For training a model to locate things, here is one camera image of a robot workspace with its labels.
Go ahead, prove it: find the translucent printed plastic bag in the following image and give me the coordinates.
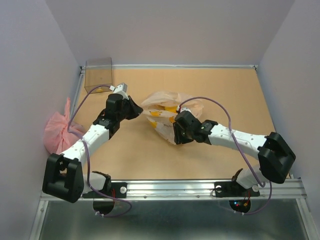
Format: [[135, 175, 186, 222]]
[[141, 91, 192, 145]]

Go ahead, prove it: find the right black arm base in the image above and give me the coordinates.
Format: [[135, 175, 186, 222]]
[[210, 168, 260, 198]]

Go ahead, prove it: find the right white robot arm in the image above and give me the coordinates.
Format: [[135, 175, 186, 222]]
[[173, 110, 296, 195]]

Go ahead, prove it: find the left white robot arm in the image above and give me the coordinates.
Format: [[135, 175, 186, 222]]
[[42, 93, 143, 203]]

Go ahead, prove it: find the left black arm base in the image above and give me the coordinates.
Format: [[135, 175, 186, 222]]
[[82, 171, 128, 199]]

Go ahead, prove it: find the yellow fruit in bag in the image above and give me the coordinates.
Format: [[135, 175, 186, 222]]
[[158, 105, 177, 113]]

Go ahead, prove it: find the pink plastic bag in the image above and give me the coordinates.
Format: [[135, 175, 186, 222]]
[[43, 97, 85, 154]]

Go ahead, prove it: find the small yellow object in box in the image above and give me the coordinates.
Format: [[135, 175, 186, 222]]
[[96, 87, 103, 93]]

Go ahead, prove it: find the transparent grey plastic box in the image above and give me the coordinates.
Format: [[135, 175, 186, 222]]
[[84, 57, 113, 94]]

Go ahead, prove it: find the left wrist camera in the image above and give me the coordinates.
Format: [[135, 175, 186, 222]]
[[109, 82, 129, 99]]

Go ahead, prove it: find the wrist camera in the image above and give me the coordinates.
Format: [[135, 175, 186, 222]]
[[109, 82, 129, 99], [176, 106, 192, 114]]

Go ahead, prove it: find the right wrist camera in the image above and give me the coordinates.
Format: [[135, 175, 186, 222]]
[[176, 106, 192, 114]]

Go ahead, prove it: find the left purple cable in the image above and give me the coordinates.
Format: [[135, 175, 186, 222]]
[[67, 86, 133, 218]]

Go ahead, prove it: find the aluminium front rail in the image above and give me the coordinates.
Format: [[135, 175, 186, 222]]
[[39, 177, 307, 201]]

